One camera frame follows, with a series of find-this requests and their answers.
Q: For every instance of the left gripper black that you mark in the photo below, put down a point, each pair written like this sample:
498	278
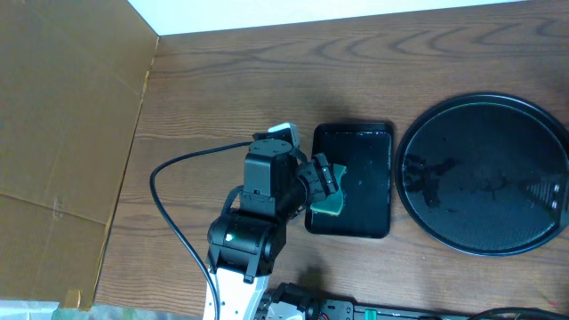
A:
324	176

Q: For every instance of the green yellow sponge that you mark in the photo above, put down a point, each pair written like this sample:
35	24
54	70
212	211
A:
334	203

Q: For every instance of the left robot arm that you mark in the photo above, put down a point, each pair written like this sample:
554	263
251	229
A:
251	230

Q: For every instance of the black rectangular tray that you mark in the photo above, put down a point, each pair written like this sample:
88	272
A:
365	150

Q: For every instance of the black round tray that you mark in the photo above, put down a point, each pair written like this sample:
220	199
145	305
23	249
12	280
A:
486	174

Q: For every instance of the brown cardboard panel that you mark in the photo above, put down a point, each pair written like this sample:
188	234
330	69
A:
73	75

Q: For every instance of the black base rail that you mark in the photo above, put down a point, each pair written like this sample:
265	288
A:
290	301

